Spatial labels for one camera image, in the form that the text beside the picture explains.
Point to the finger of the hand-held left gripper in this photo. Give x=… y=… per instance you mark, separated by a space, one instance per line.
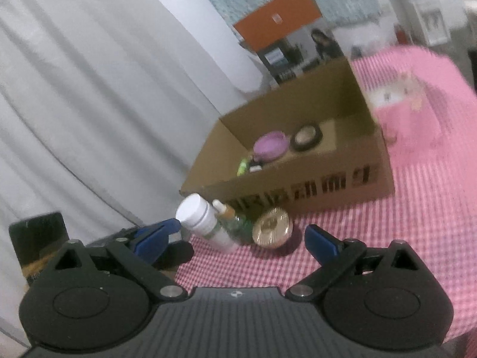
x=180 y=251

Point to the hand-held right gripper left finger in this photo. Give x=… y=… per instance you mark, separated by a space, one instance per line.
x=156 y=235

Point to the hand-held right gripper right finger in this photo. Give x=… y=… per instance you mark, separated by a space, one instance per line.
x=322 y=244

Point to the white plastic bottle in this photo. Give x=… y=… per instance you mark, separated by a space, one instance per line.
x=199 y=212

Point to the round gold tin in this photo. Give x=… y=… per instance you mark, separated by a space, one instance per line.
x=272 y=227

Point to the dropper bottle with white cap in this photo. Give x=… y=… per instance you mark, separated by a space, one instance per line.
x=234 y=223

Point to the black round compact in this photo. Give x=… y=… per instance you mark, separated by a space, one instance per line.
x=305 y=137

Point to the purple round lid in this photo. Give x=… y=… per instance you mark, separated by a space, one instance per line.
x=270 y=147

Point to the brown cardboard box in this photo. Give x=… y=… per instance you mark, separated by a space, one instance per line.
x=335 y=93

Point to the small black object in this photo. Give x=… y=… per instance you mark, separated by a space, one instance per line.
x=256 y=163

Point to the small green tube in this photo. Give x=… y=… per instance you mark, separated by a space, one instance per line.
x=243 y=167

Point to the pink checked blanket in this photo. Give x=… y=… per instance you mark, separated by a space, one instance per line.
x=417 y=194

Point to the white curtain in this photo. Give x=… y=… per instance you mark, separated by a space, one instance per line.
x=93 y=100

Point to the orange printed appliance box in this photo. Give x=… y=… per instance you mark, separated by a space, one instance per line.
x=279 y=18

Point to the white water dispenser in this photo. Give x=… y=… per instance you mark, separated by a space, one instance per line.
x=428 y=18

